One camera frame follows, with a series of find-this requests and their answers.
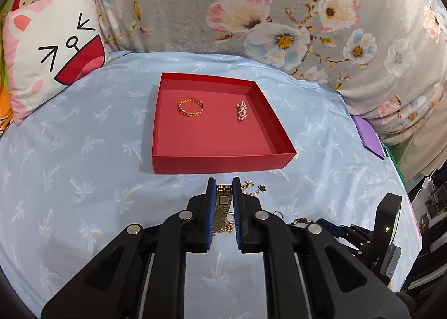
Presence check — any gold black clover bracelet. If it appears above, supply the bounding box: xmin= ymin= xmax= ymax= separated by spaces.
xmin=242 ymin=181 xmax=268 ymax=198

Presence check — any red shallow box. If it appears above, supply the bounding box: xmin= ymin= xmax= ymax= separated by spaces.
xmin=151 ymin=72 xmax=297 ymax=175

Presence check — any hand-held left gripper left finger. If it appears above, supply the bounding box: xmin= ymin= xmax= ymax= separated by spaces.
xmin=41 ymin=178 xmax=216 ymax=319

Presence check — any green orange cartoon cushion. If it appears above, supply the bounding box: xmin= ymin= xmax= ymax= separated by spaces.
xmin=0 ymin=0 xmax=47 ymax=136

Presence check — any pink white cat-face pillow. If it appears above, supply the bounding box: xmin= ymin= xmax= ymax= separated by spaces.
xmin=3 ymin=0 xmax=107 ymax=127

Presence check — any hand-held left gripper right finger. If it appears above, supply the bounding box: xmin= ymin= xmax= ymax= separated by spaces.
xmin=233 ymin=176 xmax=409 ymax=319

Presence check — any gold wristwatch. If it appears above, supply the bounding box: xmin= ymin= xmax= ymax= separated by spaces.
xmin=214 ymin=184 xmax=235 ymax=233

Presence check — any grey floral blanket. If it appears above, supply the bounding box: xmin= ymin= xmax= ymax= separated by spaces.
xmin=33 ymin=0 xmax=447 ymax=177

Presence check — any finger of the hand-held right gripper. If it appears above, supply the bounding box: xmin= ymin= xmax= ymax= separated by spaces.
xmin=317 ymin=218 xmax=377 ymax=257

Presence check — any light blue palm-print sheet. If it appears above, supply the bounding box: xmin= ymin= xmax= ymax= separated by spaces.
xmin=0 ymin=50 xmax=424 ymax=316

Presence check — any gold chain bracelet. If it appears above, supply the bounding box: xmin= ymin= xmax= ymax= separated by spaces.
xmin=178 ymin=97 xmax=205 ymax=117

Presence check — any purple flat box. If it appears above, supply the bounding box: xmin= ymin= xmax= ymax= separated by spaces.
xmin=351 ymin=114 xmax=387 ymax=161

